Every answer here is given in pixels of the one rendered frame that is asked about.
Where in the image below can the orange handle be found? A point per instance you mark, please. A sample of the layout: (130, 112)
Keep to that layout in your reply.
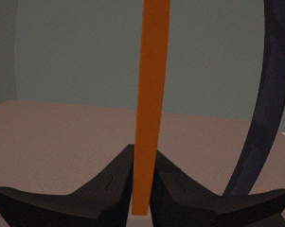
(150, 92)

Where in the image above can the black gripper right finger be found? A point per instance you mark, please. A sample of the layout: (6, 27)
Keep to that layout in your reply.
(177, 201)

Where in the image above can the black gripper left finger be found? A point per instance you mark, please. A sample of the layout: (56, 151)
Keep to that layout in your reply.
(102, 202)

